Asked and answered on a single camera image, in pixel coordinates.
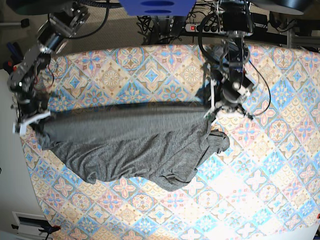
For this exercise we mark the blue black clamp bottom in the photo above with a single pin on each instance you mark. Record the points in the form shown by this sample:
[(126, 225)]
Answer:
[(47, 228)]

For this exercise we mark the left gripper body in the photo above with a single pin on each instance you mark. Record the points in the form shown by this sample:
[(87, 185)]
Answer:
[(223, 99)]

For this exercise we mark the white power strip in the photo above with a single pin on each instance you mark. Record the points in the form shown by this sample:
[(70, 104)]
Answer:
[(211, 28)]

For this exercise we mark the red black clamp left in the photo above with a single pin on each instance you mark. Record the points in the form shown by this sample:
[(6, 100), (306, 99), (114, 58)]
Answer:
[(10, 66)]

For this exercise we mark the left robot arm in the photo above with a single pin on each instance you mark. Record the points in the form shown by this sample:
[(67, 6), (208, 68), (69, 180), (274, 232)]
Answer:
[(228, 61)]

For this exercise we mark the patterned tablecloth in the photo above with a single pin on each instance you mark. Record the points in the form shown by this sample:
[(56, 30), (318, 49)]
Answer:
[(266, 183)]

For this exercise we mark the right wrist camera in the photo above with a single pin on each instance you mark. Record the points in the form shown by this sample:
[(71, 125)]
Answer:
[(19, 128)]

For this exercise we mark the grey t-shirt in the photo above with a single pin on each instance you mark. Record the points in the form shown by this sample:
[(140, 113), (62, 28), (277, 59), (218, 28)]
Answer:
[(165, 142)]

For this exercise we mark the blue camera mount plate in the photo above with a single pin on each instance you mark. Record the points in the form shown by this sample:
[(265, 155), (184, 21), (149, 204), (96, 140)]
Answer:
[(157, 7)]

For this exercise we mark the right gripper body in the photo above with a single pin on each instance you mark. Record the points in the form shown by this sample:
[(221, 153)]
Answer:
[(30, 108)]

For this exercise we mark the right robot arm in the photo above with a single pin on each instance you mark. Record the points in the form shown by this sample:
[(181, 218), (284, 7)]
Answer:
[(65, 17)]

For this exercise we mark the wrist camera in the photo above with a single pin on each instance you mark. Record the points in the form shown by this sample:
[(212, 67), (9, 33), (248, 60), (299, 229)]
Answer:
[(19, 128), (210, 116)]

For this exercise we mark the white floor vent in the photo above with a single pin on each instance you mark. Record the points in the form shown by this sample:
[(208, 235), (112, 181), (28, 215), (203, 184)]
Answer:
[(29, 219)]

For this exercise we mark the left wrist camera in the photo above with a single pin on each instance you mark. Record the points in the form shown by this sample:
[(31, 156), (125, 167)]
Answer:
[(210, 116)]

